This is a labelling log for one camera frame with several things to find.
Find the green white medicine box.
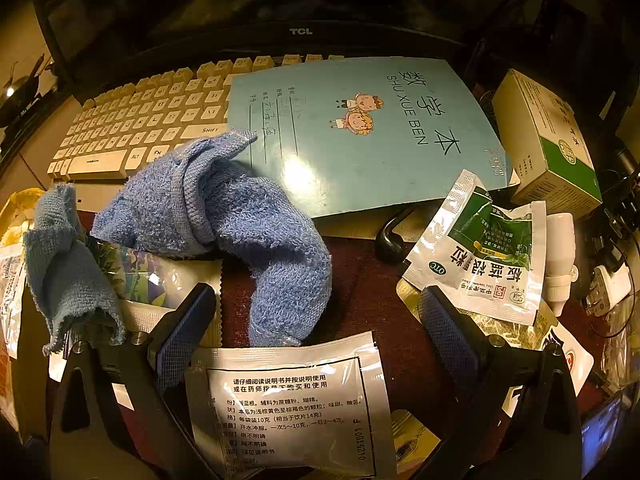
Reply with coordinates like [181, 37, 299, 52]
[491, 69, 604, 221]

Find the small white bottle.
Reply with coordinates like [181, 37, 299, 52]
[542, 212, 577, 317]

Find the light blue notebook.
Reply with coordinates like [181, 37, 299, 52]
[226, 57, 514, 221]

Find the gold packet with white end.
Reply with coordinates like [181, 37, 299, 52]
[492, 300, 597, 419]

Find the black curved handle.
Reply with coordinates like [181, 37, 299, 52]
[375, 205, 419, 264]

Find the smartphone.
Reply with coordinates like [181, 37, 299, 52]
[580, 392, 627, 479]

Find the shiny printed packet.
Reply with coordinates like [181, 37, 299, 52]
[90, 237, 224, 352]

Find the white printed packet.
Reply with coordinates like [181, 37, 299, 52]
[0, 247, 27, 362]

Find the black monitor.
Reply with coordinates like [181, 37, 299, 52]
[32, 0, 501, 107]

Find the black cable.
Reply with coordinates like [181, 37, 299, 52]
[590, 165, 640, 272]

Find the beige keyboard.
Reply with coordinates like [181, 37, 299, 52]
[47, 54, 352, 184]

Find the green white medicine sachet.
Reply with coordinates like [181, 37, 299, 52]
[402, 170, 549, 327]
[185, 331, 399, 479]

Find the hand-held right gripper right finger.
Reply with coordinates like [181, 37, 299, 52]
[414, 286, 584, 480]

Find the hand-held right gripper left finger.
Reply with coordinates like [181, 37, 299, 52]
[49, 282, 223, 480]

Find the white power plug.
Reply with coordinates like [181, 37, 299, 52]
[585, 262, 634, 319]

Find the blue terry towel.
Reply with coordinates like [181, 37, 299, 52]
[91, 129, 334, 349]

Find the yellow packet with drawing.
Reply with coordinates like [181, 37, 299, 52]
[390, 409, 442, 477]

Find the black wok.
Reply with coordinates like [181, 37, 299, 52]
[0, 59, 54, 129]

